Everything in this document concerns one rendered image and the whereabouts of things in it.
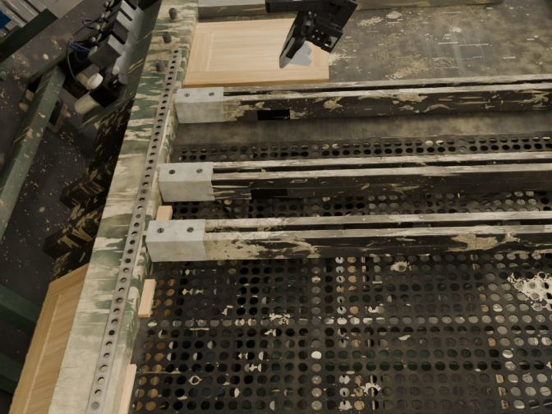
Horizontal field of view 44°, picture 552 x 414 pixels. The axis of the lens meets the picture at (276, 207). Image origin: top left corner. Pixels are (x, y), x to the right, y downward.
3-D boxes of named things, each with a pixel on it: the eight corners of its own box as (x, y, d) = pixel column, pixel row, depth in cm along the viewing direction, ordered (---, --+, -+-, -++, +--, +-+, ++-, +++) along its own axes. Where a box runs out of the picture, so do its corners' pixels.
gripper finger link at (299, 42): (292, 63, 138) (312, 29, 132) (285, 61, 137) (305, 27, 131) (292, 49, 141) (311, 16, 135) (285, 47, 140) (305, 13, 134)
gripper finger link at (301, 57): (300, 84, 143) (321, 51, 137) (274, 73, 142) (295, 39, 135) (300, 75, 145) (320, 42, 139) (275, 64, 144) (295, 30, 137)
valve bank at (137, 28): (80, 5, 222) (131, -35, 210) (112, 35, 230) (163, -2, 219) (39, 102, 188) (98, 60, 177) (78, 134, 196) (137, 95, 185)
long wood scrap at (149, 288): (146, 282, 148) (144, 278, 147) (156, 282, 147) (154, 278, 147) (139, 317, 142) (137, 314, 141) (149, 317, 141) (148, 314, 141)
